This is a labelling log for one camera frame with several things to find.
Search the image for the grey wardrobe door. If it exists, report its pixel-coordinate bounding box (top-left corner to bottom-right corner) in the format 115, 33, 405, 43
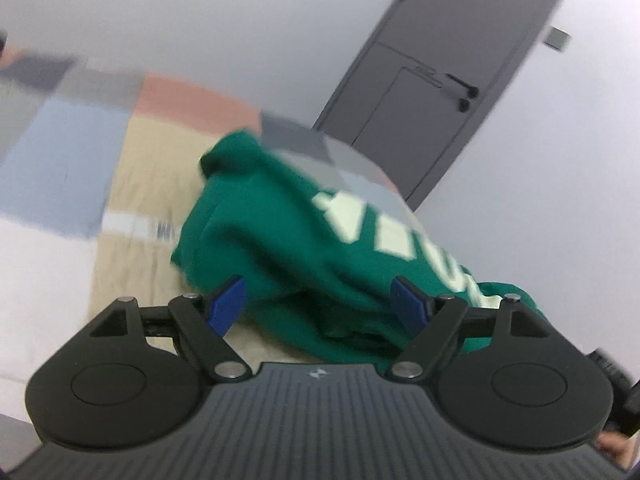
314, 0, 559, 208

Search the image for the small grey wall plate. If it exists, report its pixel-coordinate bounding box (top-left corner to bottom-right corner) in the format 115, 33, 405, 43
544, 27, 572, 52

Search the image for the person's right hand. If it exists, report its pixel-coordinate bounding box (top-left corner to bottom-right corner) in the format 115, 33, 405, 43
596, 431, 639, 470

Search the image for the black door handle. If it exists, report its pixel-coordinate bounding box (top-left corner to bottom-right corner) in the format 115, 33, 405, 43
444, 72, 481, 113

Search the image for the green hooded sweatshirt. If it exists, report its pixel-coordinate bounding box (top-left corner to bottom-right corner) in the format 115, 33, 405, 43
171, 130, 515, 368

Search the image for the patchwork bed quilt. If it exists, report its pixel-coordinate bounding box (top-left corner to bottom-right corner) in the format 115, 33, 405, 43
1, 49, 420, 420

